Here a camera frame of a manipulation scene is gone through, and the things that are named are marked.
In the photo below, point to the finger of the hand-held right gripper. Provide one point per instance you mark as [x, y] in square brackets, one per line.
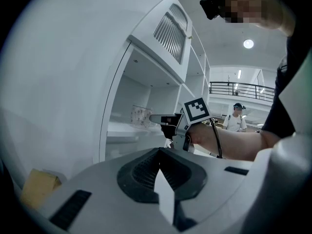
[156, 119]

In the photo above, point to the brown cardboard box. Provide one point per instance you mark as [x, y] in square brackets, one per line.
[39, 186]

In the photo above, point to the person's right forearm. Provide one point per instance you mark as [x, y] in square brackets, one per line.
[234, 145]

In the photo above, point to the white ribbed glass cabinet door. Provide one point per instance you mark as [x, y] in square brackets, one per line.
[168, 33]

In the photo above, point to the clear glass cup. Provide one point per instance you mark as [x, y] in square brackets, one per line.
[140, 117]

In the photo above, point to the black balcony railing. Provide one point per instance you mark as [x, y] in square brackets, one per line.
[243, 91]

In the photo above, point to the round ceiling light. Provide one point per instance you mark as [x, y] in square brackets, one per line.
[248, 44]

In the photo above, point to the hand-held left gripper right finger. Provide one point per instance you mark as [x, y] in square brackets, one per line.
[214, 179]

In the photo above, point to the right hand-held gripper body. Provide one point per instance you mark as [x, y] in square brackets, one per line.
[196, 111]

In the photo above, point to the white hutch shelf unit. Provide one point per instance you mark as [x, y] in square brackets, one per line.
[195, 82]

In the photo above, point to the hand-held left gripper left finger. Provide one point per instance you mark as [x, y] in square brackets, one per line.
[97, 186]

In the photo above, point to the ceiling light tube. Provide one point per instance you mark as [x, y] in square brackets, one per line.
[239, 74]

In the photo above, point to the person's head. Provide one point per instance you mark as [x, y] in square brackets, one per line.
[263, 6]

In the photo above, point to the black head camera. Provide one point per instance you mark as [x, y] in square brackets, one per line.
[212, 5]

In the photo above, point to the white shelf compartment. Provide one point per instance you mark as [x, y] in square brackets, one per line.
[136, 89]

